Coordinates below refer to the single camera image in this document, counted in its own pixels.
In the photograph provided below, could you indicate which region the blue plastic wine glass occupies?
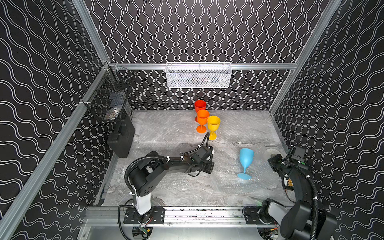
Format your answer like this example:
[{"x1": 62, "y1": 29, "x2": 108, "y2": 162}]
[{"x1": 237, "y1": 148, "x2": 254, "y2": 180}]

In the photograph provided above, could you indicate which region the yellow plastic wine glass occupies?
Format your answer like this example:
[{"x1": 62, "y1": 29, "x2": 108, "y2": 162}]
[{"x1": 207, "y1": 116, "x2": 221, "y2": 141}]

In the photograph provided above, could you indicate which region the orange plastic wine glass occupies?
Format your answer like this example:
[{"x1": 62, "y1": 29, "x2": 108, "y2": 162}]
[{"x1": 197, "y1": 110, "x2": 210, "y2": 134}]

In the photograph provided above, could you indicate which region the red plastic wine glass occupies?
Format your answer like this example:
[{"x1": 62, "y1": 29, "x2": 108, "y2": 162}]
[{"x1": 194, "y1": 100, "x2": 207, "y2": 122}]

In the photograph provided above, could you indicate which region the bubble blue glass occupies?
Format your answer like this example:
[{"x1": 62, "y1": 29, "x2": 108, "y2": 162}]
[{"x1": 210, "y1": 143, "x2": 281, "y2": 195}]

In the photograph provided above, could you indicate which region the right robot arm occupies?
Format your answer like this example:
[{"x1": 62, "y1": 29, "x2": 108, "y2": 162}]
[{"x1": 258, "y1": 154, "x2": 338, "y2": 240}]

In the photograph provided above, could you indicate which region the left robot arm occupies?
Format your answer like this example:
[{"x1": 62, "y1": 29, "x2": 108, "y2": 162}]
[{"x1": 124, "y1": 147, "x2": 215, "y2": 223}]

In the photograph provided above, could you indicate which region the white tape roll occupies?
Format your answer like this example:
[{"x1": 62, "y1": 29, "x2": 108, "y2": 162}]
[{"x1": 265, "y1": 149, "x2": 280, "y2": 158}]

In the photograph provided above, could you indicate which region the black battery charger box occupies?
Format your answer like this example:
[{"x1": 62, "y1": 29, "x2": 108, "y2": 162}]
[{"x1": 282, "y1": 177, "x2": 294, "y2": 191}]

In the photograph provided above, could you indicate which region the black speaker box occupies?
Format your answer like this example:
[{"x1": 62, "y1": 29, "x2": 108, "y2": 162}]
[{"x1": 107, "y1": 116, "x2": 136, "y2": 158}]

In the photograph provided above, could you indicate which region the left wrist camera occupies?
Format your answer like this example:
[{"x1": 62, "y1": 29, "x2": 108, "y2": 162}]
[{"x1": 192, "y1": 146, "x2": 215, "y2": 162}]

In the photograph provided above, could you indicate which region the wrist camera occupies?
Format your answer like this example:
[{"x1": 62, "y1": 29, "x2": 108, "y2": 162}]
[
  {"x1": 192, "y1": 146, "x2": 215, "y2": 162},
  {"x1": 290, "y1": 145, "x2": 306, "y2": 165}
]

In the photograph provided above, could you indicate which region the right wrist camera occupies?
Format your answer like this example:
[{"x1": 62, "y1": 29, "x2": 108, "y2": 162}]
[{"x1": 290, "y1": 145, "x2": 306, "y2": 165}]

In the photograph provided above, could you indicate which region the white wire mesh basket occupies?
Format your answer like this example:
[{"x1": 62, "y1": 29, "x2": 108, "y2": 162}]
[{"x1": 165, "y1": 62, "x2": 233, "y2": 89}]

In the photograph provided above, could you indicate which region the black wire mesh basket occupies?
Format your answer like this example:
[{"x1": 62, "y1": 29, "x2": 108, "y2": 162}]
[{"x1": 85, "y1": 65, "x2": 138, "y2": 122}]

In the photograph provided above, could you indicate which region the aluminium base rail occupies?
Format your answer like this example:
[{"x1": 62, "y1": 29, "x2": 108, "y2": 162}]
[{"x1": 83, "y1": 203, "x2": 290, "y2": 228}]

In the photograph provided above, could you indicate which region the aluminium frame corner post left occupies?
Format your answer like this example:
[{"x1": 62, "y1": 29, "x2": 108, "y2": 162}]
[{"x1": 73, "y1": 0, "x2": 111, "y2": 63}]

